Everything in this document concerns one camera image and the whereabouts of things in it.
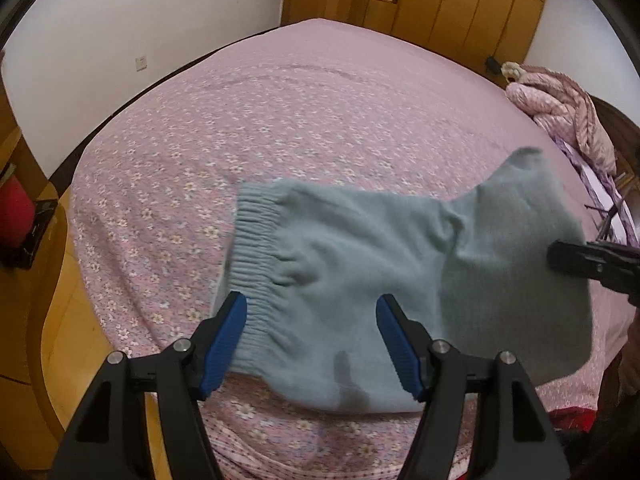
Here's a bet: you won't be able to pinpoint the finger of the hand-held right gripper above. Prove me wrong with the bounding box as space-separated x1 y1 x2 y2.
546 239 640 307

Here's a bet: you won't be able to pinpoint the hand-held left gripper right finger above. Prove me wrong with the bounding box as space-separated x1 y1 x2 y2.
375 294 573 480

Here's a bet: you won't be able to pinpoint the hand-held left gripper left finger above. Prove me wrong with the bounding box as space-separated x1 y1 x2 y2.
50 291 248 480

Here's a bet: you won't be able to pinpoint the grey-blue knit pants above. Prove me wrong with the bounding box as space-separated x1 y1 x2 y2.
215 146 596 416

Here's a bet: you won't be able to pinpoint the purple patterned cloth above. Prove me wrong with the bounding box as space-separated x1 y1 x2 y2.
555 137 640 247

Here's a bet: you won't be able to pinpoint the wooden headboard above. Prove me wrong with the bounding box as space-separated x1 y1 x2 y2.
592 97 640 181

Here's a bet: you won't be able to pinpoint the pink quilt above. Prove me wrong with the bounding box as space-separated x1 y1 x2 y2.
505 65 618 173

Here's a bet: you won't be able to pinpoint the person's dark clothing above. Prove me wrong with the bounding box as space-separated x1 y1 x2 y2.
549 310 640 480

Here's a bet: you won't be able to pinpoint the wooden nightstand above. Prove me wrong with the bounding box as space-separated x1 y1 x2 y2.
0 92 85 447

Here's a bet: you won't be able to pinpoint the bed with pink floral sheet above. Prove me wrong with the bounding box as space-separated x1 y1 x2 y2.
67 17 640 480

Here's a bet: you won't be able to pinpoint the red cylindrical container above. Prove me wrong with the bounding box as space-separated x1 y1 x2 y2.
0 172 37 249

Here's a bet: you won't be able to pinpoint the wooden wardrobe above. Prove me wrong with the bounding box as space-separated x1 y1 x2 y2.
280 0 551 63

